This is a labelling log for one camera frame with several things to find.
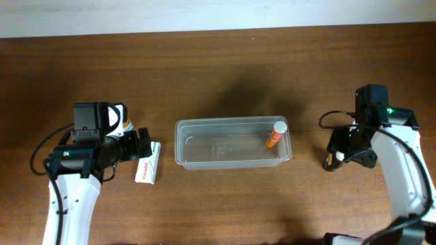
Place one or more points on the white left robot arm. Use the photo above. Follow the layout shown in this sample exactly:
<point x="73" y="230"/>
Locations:
<point x="98" y="139"/>

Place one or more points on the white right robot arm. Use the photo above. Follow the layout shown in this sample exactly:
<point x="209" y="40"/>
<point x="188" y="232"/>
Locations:
<point x="378" y="135"/>

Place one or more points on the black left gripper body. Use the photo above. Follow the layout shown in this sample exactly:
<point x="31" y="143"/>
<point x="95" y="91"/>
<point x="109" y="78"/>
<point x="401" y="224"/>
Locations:
<point x="135" y="145"/>

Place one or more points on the clear plastic container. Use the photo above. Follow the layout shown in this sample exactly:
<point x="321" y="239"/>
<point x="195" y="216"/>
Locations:
<point x="229" y="143"/>

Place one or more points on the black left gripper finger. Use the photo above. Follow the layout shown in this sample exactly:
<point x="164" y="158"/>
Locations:
<point x="145" y="149"/>
<point x="92" y="116"/>

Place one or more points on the orange tube white cap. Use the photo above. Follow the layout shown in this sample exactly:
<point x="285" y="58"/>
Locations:
<point x="278" y="130"/>

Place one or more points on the small jar gold lid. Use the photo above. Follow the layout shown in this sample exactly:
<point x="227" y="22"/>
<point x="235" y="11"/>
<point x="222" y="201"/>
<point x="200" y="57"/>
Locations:
<point x="128" y="125"/>

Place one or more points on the dark bottle white cap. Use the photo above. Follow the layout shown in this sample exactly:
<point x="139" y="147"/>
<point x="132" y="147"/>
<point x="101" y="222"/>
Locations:
<point x="333" y="161"/>

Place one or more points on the white Panadol medicine box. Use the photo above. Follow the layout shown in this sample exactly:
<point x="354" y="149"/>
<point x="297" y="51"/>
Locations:
<point x="147" y="167"/>

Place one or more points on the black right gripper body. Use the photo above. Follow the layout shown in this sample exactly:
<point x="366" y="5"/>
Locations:
<point x="340" y="146"/>

